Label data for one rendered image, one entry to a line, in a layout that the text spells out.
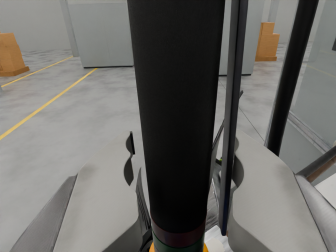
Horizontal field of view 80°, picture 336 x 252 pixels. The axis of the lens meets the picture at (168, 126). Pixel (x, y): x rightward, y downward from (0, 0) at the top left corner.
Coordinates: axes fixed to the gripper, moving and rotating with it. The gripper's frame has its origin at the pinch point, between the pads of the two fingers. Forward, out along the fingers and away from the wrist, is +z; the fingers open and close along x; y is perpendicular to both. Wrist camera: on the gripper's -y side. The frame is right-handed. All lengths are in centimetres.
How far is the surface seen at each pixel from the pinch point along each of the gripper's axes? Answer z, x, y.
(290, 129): 100, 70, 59
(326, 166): 9.9, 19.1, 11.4
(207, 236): 0.2, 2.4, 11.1
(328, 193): 20.4, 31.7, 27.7
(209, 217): 22.4, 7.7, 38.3
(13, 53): 652, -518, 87
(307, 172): 7.2, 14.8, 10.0
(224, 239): -0.1, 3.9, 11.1
